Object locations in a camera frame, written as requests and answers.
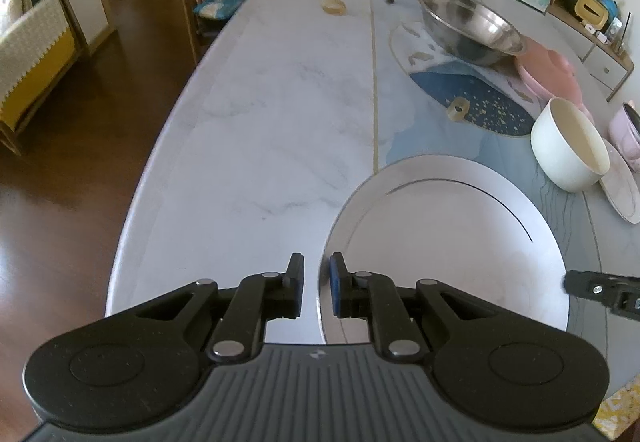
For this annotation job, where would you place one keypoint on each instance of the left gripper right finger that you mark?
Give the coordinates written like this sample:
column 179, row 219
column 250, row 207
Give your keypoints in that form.
column 387, row 309

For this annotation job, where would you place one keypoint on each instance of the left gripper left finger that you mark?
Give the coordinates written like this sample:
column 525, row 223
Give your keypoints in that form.
column 242, row 313

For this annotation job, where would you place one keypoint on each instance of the white marbled plate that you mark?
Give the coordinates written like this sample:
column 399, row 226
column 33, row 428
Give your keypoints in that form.
column 620, row 188

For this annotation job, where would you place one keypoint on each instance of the white plate with rim line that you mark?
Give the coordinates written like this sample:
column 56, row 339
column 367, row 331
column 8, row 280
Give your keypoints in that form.
column 450, row 219

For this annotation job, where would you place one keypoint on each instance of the cream white bowl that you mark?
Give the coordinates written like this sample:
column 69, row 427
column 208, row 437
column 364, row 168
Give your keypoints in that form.
column 568, row 147

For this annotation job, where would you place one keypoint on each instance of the pink pot with steel liner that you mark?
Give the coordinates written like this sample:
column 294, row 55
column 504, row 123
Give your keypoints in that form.
column 623, row 132

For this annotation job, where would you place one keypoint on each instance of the pink bear-shaped plate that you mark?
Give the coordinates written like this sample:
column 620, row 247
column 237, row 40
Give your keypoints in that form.
column 548, row 74

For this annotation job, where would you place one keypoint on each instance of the stainless steel bowl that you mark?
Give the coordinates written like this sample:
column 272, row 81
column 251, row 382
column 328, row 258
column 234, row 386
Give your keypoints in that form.
column 471, row 31

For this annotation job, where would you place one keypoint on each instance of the yellow cartoon box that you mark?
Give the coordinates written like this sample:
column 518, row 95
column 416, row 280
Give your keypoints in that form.
column 618, row 412

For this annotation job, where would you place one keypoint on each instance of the clear tape roll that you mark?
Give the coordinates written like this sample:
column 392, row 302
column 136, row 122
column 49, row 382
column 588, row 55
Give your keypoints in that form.
column 458, row 109

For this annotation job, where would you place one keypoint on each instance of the white wooden drawer cabinet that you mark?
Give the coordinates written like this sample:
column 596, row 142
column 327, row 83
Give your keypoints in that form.
column 611, row 69

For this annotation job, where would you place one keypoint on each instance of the yellow tissue holder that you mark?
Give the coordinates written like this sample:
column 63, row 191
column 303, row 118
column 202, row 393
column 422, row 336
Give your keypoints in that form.
column 591, row 12

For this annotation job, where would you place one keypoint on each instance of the blue globe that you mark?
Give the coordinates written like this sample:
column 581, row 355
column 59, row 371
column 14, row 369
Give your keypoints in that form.
column 612, row 8

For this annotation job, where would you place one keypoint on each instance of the yellowish tape roll far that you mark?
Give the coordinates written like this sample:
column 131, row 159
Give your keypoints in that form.
column 334, row 7

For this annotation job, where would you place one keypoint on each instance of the armchair with cream cover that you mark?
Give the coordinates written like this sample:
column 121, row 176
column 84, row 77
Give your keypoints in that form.
column 40, row 42

